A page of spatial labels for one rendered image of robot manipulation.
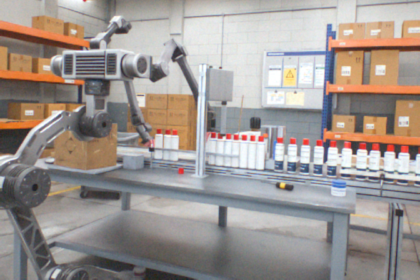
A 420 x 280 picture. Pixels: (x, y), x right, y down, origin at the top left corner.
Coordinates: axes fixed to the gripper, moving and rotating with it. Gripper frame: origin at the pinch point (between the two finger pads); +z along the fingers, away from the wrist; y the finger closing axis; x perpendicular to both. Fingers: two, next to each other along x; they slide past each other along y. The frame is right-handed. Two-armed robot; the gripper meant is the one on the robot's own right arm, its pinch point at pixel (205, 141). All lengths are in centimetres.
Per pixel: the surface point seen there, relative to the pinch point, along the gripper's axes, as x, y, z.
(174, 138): 8.9, 18.5, -1.4
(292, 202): 53, -66, 19
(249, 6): -444, 106, -204
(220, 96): 18.2, -15.7, -29.5
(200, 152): 23.0, -6.2, 4.3
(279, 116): -440, 40, -4
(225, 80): 15.5, -17.6, -39.0
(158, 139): 8.6, 30.8, 0.3
